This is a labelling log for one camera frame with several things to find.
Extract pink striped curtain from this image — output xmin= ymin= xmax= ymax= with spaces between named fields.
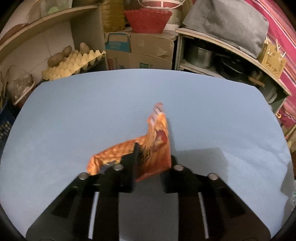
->
xmin=245 ymin=0 xmax=296 ymax=130

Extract yellow egg tray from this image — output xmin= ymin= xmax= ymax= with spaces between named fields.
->
xmin=42 ymin=49 xmax=107 ymax=81

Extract white plastic bucket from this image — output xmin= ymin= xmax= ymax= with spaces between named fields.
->
xmin=138 ymin=0 xmax=185 ymax=25

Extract small wooden shelf unit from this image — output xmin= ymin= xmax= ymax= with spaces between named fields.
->
xmin=174 ymin=28 xmax=292 ymax=114

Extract red sweet potato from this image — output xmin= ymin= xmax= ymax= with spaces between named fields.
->
xmin=0 ymin=23 xmax=30 ymax=45

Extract large potato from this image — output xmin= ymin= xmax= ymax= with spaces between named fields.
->
xmin=47 ymin=46 xmax=73 ymax=66

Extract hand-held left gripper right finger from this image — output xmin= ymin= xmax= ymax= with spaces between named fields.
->
xmin=159 ymin=156 xmax=271 ymax=241

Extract cardboard box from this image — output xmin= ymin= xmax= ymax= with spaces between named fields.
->
xmin=105 ymin=31 xmax=175 ymax=70

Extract steel pot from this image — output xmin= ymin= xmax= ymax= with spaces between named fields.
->
xmin=186 ymin=44 xmax=213 ymax=69

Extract yellow wicker bundle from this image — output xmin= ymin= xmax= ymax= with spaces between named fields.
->
xmin=102 ymin=0 xmax=126 ymax=33

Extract blue plastic crate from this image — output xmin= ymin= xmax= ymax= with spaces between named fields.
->
xmin=0 ymin=100 xmax=19 ymax=149

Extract clear plastic container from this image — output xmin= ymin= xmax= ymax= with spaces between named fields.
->
xmin=40 ymin=0 xmax=73 ymax=18

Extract curved wooden shelf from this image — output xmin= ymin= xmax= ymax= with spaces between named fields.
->
xmin=0 ymin=0 xmax=109 ymax=75

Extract blue felt table cover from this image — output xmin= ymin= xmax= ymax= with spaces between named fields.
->
xmin=0 ymin=69 xmax=292 ymax=241

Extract orange snack packet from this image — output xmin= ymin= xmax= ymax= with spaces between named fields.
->
xmin=87 ymin=103 xmax=172 ymax=182

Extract grey cloth cover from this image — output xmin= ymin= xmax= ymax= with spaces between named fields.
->
xmin=183 ymin=0 xmax=270 ymax=58

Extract yellow toothpick box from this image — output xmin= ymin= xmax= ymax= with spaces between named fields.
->
xmin=258 ymin=38 xmax=287 ymax=79

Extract red woven basket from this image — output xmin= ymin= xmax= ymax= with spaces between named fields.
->
xmin=124 ymin=9 xmax=173 ymax=34

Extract dark stacked pans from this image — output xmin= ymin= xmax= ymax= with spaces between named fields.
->
xmin=214 ymin=53 xmax=249 ymax=79

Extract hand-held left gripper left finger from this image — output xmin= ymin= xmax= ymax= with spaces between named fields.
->
xmin=26 ymin=142 xmax=140 ymax=241

